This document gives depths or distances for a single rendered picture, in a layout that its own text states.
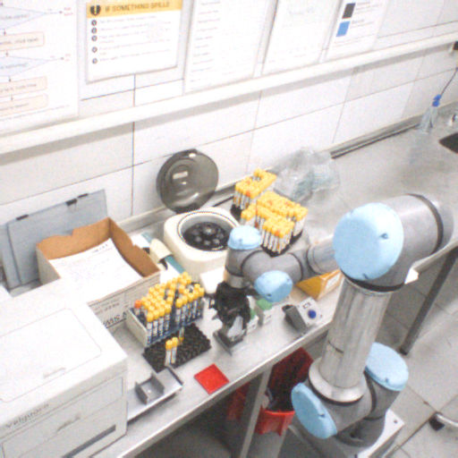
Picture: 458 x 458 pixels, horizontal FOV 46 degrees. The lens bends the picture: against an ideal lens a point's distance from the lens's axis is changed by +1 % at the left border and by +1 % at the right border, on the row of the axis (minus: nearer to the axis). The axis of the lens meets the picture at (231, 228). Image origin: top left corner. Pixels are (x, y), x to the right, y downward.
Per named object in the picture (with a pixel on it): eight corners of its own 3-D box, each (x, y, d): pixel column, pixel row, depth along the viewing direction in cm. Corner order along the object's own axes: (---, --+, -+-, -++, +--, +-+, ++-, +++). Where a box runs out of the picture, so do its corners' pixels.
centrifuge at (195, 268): (196, 302, 164) (199, 274, 156) (155, 242, 182) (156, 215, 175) (260, 280, 175) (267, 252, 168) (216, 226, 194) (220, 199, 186)
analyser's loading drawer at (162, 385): (111, 434, 126) (111, 421, 123) (97, 413, 130) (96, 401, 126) (182, 390, 138) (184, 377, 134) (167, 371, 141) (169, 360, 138)
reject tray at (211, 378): (208, 394, 140) (209, 393, 139) (193, 377, 144) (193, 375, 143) (229, 382, 144) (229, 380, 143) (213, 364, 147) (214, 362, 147)
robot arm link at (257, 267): (309, 271, 123) (281, 242, 129) (270, 284, 117) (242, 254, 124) (301, 295, 127) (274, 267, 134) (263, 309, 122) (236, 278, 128)
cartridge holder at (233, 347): (232, 356, 150) (233, 348, 148) (212, 335, 155) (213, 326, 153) (246, 347, 153) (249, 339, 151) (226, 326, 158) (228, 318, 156)
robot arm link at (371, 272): (368, 427, 118) (453, 214, 88) (317, 457, 110) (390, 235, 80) (331, 386, 126) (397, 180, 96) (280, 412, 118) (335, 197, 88)
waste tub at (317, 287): (317, 302, 171) (324, 280, 165) (284, 278, 178) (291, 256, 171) (341, 284, 179) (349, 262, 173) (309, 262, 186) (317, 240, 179)
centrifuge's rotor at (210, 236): (196, 267, 168) (199, 250, 164) (174, 237, 178) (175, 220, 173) (238, 254, 175) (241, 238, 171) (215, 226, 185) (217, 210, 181)
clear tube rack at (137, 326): (145, 349, 148) (146, 332, 144) (125, 326, 154) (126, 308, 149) (204, 318, 160) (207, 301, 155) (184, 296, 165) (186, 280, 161)
